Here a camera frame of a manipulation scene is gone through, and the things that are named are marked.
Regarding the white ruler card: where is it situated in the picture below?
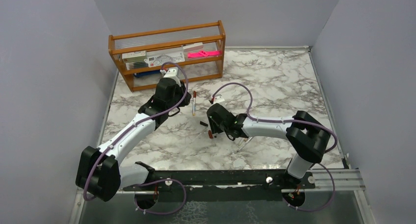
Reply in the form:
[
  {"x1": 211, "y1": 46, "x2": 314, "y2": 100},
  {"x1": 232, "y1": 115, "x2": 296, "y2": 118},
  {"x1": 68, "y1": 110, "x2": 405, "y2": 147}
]
[{"x1": 144, "y1": 52, "x2": 185, "y2": 67}]

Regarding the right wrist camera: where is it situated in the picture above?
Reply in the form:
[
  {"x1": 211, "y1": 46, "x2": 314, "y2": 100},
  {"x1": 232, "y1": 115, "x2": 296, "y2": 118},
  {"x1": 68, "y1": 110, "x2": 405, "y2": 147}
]
[{"x1": 210, "y1": 94, "x2": 225, "y2": 104}]

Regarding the white green box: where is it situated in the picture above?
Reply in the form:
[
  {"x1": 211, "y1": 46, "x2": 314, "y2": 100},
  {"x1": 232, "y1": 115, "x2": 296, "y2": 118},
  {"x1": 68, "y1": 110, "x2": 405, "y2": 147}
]
[{"x1": 121, "y1": 50, "x2": 147, "y2": 63}]

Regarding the white marker yellow end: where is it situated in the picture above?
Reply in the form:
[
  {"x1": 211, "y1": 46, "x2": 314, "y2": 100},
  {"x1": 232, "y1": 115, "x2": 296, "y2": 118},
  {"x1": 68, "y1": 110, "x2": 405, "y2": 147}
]
[{"x1": 192, "y1": 97, "x2": 196, "y2": 116}]

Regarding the wooden shelf rack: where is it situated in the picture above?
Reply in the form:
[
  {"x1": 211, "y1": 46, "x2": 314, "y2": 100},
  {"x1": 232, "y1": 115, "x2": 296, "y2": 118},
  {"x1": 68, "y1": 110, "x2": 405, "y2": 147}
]
[{"x1": 108, "y1": 20, "x2": 226, "y2": 92}]

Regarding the blue box lower shelf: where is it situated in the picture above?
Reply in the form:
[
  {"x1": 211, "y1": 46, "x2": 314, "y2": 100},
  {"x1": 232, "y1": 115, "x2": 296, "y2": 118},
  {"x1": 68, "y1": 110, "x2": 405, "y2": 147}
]
[{"x1": 133, "y1": 70, "x2": 160, "y2": 78}]

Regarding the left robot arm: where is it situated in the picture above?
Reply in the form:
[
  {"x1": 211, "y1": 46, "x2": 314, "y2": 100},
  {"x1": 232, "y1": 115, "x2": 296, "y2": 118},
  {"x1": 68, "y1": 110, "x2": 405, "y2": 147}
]
[{"x1": 75, "y1": 77, "x2": 191, "y2": 201}]

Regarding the pink plastic item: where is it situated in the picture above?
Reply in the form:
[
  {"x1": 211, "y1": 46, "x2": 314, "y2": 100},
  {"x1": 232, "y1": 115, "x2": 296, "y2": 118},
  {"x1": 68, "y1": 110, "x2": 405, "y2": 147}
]
[{"x1": 187, "y1": 50, "x2": 222, "y2": 58}]

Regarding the black mounting rail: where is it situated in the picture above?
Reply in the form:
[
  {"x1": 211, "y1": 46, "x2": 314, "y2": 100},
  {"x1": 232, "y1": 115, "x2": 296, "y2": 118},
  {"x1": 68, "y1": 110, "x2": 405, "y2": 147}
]
[{"x1": 122, "y1": 169, "x2": 315, "y2": 202}]

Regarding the white pen green end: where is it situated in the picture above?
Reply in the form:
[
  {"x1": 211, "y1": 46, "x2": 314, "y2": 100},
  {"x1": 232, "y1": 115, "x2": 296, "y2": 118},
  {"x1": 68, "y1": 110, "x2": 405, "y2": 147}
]
[{"x1": 236, "y1": 137, "x2": 253, "y2": 152}]

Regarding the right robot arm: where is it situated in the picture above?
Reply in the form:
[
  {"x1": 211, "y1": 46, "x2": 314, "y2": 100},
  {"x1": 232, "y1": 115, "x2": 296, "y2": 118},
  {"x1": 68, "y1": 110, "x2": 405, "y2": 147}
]
[{"x1": 207, "y1": 103, "x2": 331, "y2": 188}]

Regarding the black pen cap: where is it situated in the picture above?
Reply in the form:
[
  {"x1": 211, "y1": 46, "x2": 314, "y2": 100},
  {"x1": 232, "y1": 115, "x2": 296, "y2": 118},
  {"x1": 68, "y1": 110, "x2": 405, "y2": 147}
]
[{"x1": 200, "y1": 121, "x2": 208, "y2": 127}]

